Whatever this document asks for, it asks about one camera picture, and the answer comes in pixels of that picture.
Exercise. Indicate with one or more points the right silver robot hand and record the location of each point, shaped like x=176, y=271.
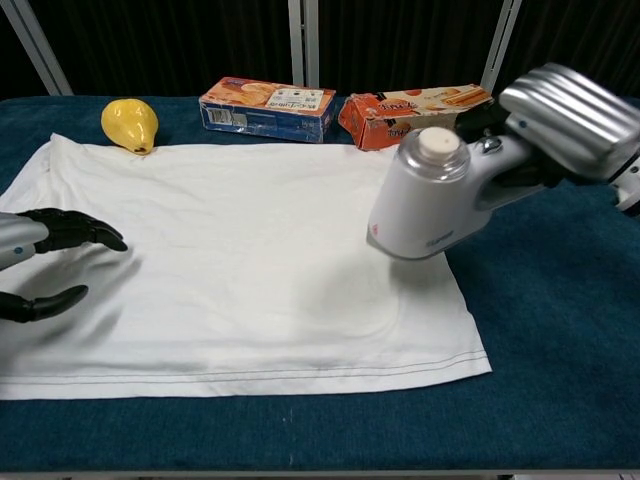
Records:
x=575, y=120

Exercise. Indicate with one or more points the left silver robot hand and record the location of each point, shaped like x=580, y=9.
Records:
x=30, y=237

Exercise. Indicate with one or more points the white handheld steam iron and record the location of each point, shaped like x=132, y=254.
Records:
x=415, y=210

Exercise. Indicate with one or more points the white cloth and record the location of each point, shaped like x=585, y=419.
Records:
x=225, y=250

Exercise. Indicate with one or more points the yellow pear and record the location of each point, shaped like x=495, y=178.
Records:
x=127, y=122

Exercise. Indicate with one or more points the orange and cream biscuit box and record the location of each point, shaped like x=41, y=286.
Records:
x=380, y=117

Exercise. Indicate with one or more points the dark blue table cloth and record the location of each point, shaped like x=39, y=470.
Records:
x=550, y=325

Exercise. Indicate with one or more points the black curtain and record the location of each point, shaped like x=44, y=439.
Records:
x=175, y=40

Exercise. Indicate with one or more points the blue and orange biscuit box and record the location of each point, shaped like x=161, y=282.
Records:
x=265, y=117

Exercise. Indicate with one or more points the grey metal frame post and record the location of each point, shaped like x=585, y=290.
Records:
x=500, y=45
x=37, y=47
x=304, y=40

